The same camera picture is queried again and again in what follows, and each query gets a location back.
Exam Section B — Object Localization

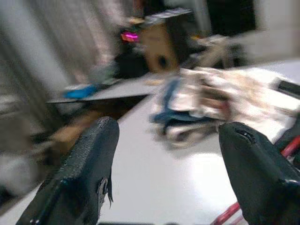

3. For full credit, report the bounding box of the blue denim garment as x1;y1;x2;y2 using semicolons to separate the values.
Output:
150;77;214;134

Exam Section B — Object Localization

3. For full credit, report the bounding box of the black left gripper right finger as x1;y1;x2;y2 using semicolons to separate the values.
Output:
217;121;300;225

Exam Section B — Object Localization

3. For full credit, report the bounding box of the brown cardboard box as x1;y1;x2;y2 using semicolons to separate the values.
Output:
138;22;182;72

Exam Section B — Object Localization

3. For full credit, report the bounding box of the red plastic hanger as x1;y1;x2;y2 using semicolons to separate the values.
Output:
210;139;300;225

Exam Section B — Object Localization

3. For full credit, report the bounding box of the pink lit device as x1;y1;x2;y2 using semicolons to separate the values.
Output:
120;32;139;43

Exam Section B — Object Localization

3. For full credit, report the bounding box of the plain white shirt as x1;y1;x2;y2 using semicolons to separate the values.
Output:
152;67;300;150

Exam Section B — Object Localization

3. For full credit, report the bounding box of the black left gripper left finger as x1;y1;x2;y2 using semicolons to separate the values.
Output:
16;116;120;225

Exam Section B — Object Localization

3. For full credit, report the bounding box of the bright blue item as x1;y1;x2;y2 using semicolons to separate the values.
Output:
61;83;100;99

